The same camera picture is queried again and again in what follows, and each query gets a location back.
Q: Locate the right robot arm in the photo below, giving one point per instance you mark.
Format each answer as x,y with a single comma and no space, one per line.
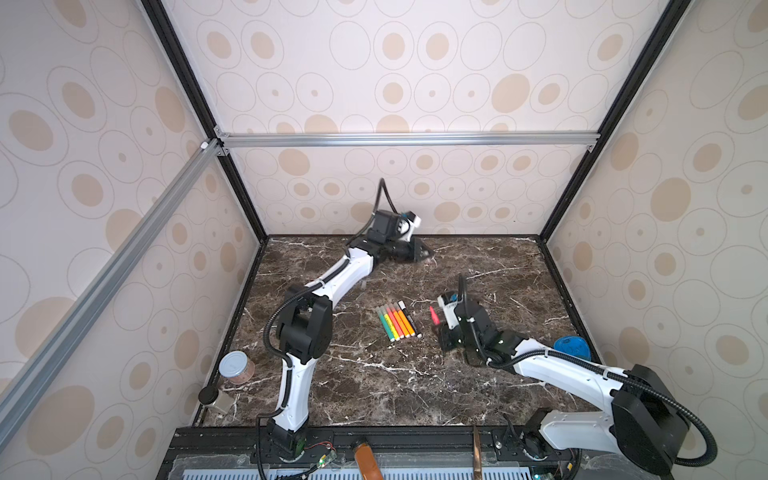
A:
635,414

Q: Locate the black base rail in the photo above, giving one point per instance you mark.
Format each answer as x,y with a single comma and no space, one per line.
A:
415,452

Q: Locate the horizontal aluminium rail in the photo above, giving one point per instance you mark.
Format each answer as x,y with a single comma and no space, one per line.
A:
227,141

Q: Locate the yellow marker pen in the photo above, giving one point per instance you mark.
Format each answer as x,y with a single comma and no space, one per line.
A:
391,324

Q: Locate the diagonal aluminium rail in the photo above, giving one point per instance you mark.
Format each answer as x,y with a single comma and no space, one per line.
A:
39,372

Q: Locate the red-pink marker pen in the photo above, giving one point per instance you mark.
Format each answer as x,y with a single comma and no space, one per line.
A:
434,317

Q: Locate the orange-brown handle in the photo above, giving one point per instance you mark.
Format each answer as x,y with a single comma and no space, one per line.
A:
366,462

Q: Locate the orange marker pen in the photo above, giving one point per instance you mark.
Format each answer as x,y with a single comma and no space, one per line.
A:
394,307
404,319

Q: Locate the blue-lidded plastic cup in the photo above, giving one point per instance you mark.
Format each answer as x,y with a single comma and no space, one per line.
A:
575,346

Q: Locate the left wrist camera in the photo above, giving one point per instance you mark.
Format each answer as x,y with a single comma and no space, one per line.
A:
390,227

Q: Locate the pink marker pen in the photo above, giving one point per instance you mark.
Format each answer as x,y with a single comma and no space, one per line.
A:
395,322

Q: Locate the brown thin stick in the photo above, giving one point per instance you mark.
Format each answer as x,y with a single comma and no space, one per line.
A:
477,469

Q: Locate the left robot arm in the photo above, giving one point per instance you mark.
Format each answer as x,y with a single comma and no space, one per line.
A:
301,329

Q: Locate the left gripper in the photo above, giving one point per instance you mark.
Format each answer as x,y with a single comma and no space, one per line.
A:
409,248

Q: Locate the green marker pen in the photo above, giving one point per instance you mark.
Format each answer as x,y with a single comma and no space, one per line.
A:
386,324

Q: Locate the black white-capped marker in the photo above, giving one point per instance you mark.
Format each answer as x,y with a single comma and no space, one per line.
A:
410,319

